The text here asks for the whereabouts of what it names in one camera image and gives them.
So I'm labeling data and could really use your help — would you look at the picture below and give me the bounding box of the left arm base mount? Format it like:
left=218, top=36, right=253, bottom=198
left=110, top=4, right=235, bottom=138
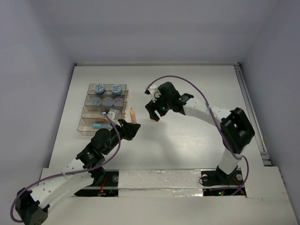
left=74, top=170, right=119, bottom=197

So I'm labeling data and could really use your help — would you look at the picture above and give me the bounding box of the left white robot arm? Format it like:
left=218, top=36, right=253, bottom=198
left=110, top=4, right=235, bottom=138
left=10, top=119, right=141, bottom=225

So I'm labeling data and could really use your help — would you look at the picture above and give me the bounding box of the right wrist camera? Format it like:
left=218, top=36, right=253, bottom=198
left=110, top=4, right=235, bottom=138
left=145, top=84, right=161, bottom=103

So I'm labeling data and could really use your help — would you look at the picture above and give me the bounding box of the blue clear highlighter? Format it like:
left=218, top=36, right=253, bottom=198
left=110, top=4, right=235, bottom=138
left=92, top=123, right=112, bottom=129

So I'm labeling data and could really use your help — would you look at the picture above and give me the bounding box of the aluminium rail right edge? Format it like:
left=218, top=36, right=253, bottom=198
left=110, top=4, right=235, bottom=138
left=234, top=64, right=273, bottom=166

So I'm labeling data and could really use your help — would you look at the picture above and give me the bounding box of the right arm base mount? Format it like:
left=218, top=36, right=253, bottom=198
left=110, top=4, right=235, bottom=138
left=198, top=167, right=246, bottom=196

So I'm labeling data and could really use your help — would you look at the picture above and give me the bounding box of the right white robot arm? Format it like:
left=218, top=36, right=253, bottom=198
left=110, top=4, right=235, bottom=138
left=145, top=82, right=255, bottom=184

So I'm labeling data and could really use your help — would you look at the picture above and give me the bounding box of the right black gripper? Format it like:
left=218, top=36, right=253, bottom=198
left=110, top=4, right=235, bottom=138
left=146, top=91, right=172, bottom=121

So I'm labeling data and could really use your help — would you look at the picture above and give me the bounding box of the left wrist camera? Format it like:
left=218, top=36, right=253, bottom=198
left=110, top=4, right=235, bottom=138
left=104, top=109, right=121, bottom=126

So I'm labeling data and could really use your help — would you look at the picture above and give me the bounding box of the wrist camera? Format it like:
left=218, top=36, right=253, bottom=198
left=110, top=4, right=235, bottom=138
left=104, top=109, right=121, bottom=126
left=145, top=84, right=161, bottom=103

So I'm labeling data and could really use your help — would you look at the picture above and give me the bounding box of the clear paperclip jar small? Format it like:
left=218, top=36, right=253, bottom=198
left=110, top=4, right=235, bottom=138
left=113, top=97, right=124, bottom=107

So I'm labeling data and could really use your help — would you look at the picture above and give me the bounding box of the blue lid jar in bin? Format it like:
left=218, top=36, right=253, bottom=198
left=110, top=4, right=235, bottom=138
left=93, top=83, right=106, bottom=95

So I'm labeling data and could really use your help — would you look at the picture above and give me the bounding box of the blue lid jar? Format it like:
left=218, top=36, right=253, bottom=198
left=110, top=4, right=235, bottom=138
left=93, top=83, right=106, bottom=95
left=111, top=84, right=123, bottom=96

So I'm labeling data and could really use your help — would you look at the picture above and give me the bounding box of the orange highlighter pen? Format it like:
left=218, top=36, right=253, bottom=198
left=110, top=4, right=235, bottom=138
left=130, top=108, right=137, bottom=124

